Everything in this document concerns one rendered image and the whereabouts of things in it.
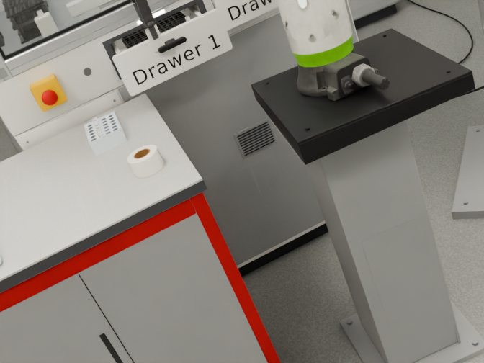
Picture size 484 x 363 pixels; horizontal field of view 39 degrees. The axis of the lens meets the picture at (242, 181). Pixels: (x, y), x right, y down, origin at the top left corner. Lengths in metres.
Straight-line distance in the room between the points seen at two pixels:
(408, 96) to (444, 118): 1.49
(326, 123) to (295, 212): 0.97
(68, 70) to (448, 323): 1.18
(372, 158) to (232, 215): 0.79
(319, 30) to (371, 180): 0.35
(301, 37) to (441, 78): 0.28
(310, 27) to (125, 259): 0.60
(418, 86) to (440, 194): 1.09
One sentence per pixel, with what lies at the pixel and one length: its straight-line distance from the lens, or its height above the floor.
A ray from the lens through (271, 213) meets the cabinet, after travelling 2.20.
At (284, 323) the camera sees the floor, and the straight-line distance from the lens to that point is 2.10.
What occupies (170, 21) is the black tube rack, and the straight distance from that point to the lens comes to 1.91.
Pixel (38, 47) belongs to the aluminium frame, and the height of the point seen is 0.99.
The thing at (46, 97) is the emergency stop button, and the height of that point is 0.88.
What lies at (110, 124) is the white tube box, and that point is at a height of 0.80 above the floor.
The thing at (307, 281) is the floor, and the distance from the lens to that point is 2.20.
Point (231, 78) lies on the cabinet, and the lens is 1.98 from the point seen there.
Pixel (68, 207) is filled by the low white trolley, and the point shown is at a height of 0.76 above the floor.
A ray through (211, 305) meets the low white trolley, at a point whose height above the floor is 0.45.
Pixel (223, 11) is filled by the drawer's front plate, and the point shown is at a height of 0.87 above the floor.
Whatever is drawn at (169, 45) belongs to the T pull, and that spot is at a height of 0.91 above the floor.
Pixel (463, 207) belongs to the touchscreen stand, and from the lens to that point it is 2.27.
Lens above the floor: 1.42
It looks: 30 degrees down
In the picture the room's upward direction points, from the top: 23 degrees counter-clockwise
